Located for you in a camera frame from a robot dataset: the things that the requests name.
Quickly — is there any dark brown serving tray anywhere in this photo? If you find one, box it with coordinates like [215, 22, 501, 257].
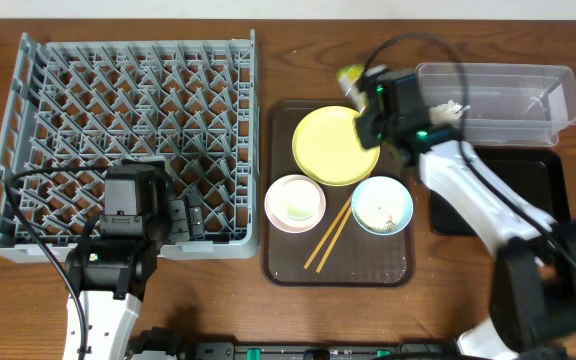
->
[261, 99, 415, 288]

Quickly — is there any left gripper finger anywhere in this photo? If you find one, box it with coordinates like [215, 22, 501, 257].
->
[185, 193, 205, 238]
[168, 199, 190, 243]

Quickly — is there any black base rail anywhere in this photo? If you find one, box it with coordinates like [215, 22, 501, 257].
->
[124, 327, 457, 360]

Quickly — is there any light blue bowl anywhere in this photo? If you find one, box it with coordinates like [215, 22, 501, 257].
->
[351, 176, 414, 236]

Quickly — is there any yellow round plate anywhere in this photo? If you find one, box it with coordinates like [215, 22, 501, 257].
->
[292, 106, 380, 186]

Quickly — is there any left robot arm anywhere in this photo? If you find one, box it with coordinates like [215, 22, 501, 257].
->
[64, 157, 204, 359]

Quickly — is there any left wooden chopstick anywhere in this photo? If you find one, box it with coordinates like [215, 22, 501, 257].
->
[303, 198, 351, 270]

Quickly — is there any right wooden chopstick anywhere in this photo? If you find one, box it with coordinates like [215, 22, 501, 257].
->
[316, 206, 351, 273]

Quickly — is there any left black cable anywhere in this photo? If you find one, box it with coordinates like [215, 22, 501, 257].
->
[4, 167, 119, 360]

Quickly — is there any right black cable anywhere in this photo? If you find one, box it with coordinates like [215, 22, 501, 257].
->
[362, 32, 576, 341]

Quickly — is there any white paper napkin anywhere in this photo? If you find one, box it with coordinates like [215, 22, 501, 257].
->
[428, 100, 471, 124]

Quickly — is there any grey plastic dishwasher rack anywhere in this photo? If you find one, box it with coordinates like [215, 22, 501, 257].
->
[0, 36, 260, 263]

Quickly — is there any black cable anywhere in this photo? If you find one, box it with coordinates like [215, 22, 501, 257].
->
[4, 167, 119, 360]
[362, 32, 576, 341]

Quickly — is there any black waste tray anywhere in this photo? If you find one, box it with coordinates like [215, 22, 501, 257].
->
[426, 146, 573, 237]

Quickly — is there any green orange snack wrapper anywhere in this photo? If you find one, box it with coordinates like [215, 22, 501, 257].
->
[336, 64, 368, 113]

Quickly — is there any wooden chopstick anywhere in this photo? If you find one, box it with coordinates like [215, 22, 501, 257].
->
[316, 206, 351, 273]
[303, 198, 351, 270]

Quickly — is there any pink white bowl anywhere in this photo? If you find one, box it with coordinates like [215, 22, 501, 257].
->
[264, 174, 326, 234]

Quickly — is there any clear plastic waste bin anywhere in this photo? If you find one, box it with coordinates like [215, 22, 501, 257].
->
[416, 63, 576, 147]

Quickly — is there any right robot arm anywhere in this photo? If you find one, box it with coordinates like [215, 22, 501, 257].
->
[355, 67, 576, 359]

